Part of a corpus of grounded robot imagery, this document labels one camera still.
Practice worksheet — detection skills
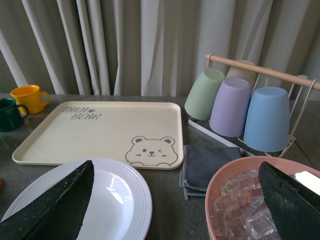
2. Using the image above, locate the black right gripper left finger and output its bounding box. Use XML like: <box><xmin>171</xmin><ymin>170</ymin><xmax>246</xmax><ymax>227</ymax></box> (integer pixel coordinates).
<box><xmin>0</xmin><ymin>160</ymin><xmax>95</xmax><ymax>240</ymax></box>

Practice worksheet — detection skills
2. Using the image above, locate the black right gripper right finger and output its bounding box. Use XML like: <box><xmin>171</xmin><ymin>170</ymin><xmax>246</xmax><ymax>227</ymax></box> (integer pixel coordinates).
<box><xmin>258</xmin><ymin>161</ymin><xmax>320</xmax><ymax>240</ymax></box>

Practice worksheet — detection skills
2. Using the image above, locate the white ridged plate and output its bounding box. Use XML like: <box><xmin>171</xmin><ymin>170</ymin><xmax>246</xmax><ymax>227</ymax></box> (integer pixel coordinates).
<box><xmin>3</xmin><ymin>158</ymin><xmax>152</xmax><ymax>240</ymax></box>

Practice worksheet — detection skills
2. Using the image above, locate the metal scoop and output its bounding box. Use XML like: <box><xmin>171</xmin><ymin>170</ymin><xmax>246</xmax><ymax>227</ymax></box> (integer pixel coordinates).
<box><xmin>290</xmin><ymin>171</ymin><xmax>320</xmax><ymax>195</ymax></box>

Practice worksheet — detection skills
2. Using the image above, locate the clear ice cubes pile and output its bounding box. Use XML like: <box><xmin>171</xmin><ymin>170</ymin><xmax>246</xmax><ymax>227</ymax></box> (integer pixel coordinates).
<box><xmin>209</xmin><ymin>169</ymin><xmax>281</xmax><ymax>240</ymax></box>

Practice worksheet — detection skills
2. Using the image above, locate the pink bowl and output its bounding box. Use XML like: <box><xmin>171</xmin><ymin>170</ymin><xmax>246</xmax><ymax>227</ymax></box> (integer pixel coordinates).
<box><xmin>205</xmin><ymin>156</ymin><xmax>320</xmax><ymax>240</ymax></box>

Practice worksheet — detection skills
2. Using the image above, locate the blue plastic cup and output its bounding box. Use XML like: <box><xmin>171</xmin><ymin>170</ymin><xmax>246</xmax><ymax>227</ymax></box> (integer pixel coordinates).
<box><xmin>243</xmin><ymin>86</ymin><xmax>290</xmax><ymax>153</ymax></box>

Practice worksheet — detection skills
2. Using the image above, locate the dark green mug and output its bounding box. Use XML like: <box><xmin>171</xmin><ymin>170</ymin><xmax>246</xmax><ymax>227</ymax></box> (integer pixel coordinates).
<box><xmin>0</xmin><ymin>97</ymin><xmax>30</xmax><ymax>132</ymax></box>

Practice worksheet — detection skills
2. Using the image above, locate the grey folded cloth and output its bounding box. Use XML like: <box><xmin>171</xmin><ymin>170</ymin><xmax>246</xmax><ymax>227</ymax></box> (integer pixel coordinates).
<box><xmin>179</xmin><ymin>145</ymin><xmax>242</xmax><ymax>200</ymax></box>

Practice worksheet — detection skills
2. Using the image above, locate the yellow mug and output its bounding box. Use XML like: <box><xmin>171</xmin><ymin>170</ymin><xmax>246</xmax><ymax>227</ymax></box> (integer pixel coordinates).
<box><xmin>10</xmin><ymin>84</ymin><xmax>50</xmax><ymax>115</ymax></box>

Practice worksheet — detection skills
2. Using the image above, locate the purple plastic cup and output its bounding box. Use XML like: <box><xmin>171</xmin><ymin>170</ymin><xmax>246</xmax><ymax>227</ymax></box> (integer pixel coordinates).
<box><xmin>209</xmin><ymin>78</ymin><xmax>251</xmax><ymax>137</ymax></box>

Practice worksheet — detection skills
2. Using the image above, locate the cream bear tray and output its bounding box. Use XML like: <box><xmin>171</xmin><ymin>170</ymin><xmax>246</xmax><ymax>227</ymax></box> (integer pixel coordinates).
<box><xmin>12</xmin><ymin>101</ymin><xmax>184</xmax><ymax>170</ymax></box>

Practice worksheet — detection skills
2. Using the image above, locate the green plastic cup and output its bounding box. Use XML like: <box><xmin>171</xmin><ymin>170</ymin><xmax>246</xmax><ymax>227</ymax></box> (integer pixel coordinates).
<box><xmin>184</xmin><ymin>67</ymin><xmax>226</xmax><ymax>121</ymax></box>

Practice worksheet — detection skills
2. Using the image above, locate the beige plastic cup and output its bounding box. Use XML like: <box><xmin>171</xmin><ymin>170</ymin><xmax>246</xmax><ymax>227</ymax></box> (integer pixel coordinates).
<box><xmin>226</xmin><ymin>66</ymin><xmax>257</xmax><ymax>90</ymax></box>

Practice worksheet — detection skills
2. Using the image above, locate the grey curtain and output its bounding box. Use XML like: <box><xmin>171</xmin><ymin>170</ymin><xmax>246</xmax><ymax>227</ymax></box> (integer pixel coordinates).
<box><xmin>0</xmin><ymin>0</ymin><xmax>320</xmax><ymax>97</ymax></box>

